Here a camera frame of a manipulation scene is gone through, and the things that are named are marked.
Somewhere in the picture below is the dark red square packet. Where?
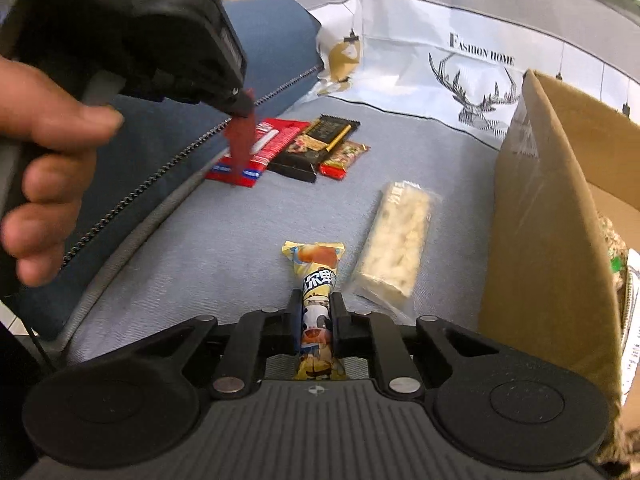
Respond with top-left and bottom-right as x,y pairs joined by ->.
223,105 -> 257,187

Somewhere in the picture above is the long red snack packet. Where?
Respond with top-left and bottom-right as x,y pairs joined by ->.
204,118 -> 311,189

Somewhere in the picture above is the small red yellow snack packet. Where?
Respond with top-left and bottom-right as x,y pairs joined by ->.
318,140 -> 371,180

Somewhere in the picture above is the round granola cake packet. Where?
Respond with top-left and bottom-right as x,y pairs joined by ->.
597,212 -> 630,287

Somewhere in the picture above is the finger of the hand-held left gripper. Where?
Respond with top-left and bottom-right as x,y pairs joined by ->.
214,87 -> 257,118

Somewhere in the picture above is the blue zippered sofa cushion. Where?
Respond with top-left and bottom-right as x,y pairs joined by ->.
0,0 -> 322,341

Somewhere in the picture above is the person's left hand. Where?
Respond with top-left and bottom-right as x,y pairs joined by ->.
0,55 -> 124,289

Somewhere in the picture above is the black chocolate bar packet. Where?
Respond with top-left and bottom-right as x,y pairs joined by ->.
269,113 -> 361,184

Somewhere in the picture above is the white nougat bar packet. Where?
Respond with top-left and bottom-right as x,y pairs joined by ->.
349,180 -> 444,312

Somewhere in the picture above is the grey deer print sofa cover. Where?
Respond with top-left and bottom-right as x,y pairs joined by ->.
65,0 -> 640,376

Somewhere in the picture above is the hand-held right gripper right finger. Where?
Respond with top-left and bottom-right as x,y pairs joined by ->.
330,291 -> 481,396

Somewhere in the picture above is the yellow cow print snack packet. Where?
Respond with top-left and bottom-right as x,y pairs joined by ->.
282,240 -> 347,381

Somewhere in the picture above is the cardboard box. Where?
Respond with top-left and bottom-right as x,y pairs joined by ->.
477,69 -> 640,413

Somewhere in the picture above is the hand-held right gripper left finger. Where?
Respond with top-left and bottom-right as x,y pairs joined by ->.
165,290 -> 304,396

